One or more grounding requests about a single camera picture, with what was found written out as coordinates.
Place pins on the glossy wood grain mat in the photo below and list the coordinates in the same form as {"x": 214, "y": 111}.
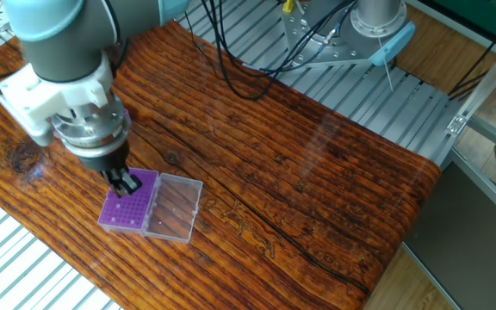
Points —
{"x": 300, "y": 189}

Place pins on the silver corner bracket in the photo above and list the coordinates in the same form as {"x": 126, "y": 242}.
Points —
{"x": 456, "y": 125}

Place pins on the silver ribbed wrist flange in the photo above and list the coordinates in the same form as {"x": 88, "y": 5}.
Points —
{"x": 93, "y": 129}

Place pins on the light blue plastic piece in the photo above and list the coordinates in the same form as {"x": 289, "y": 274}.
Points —
{"x": 390, "y": 47}

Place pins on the purple pipette tip holder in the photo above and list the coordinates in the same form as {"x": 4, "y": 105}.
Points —
{"x": 175, "y": 211}

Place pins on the aluminium frame profile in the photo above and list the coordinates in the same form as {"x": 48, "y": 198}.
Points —
{"x": 489, "y": 90}

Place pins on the yellow connector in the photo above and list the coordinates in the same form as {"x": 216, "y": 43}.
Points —
{"x": 288, "y": 5}

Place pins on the thin white rod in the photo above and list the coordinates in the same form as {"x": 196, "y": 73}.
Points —
{"x": 387, "y": 71}

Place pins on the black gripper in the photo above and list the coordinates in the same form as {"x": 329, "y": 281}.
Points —
{"x": 102, "y": 159}

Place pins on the green board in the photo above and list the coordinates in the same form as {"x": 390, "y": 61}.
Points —
{"x": 489, "y": 17}

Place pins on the silver robot mounting plate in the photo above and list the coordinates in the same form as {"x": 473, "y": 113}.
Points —
{"x": 317, "y": 52}

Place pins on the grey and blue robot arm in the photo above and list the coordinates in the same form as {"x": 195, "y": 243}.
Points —
{"x": 54, "y": 30}

